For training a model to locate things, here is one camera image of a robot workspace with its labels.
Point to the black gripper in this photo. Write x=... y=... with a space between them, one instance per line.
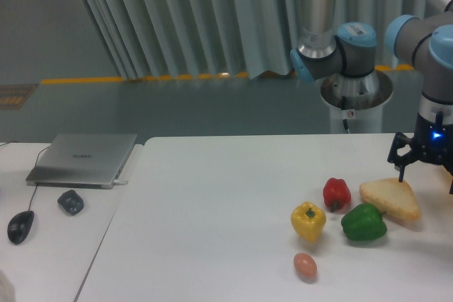
x=431 y=143

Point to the triangular toasted bread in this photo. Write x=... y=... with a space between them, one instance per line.
x=389 y=195

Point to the green bell pepper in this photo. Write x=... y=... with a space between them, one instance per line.
x=363 y=223

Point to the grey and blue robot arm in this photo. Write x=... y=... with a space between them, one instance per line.
x=349 y=52

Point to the red bell pepper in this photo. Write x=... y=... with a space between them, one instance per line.
x=336 y=194

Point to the yellow bell pepper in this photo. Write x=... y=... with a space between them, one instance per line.
x=308 y=221

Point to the brown egg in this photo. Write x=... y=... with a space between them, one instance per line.
x=305 y=265

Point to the grey pleated curtain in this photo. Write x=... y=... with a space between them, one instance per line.
x=192 y=37

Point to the silver laptop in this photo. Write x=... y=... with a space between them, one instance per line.
x=92 y=161

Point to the small black plastic part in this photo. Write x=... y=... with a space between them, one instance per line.
x=71 y=202

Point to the black computer mouse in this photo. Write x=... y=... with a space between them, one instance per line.
x=19 y=226

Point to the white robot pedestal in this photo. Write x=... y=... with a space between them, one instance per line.
x=356 y=105

